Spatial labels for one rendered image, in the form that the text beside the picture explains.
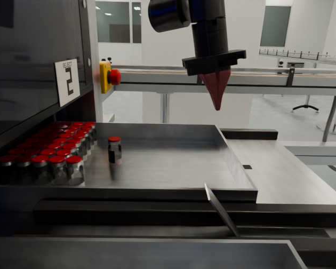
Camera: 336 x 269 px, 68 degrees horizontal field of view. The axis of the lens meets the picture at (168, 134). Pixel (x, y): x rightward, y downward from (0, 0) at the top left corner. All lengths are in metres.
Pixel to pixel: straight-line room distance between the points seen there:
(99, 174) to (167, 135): 0.20
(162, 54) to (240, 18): 0.59
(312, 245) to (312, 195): 0.14
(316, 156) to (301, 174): 1.21
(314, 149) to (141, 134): 1.26
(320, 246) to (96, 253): 0.21
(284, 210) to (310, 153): 1.33
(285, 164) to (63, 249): 0.38
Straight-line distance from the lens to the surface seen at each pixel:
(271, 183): 0.42
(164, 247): 0.24
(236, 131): 0.57
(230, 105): 2.01
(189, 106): 1.96
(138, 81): 1.30
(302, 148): 1.61
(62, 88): 0.39
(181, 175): 0.40
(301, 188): 0.43
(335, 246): 0.30
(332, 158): 1.73
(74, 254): 0.26
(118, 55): 8.56
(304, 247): 0.29
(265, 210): 0.32
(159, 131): 0.54
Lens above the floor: 1.08
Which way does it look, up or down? 20 degrees down
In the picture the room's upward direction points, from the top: 1 degrees clockwise
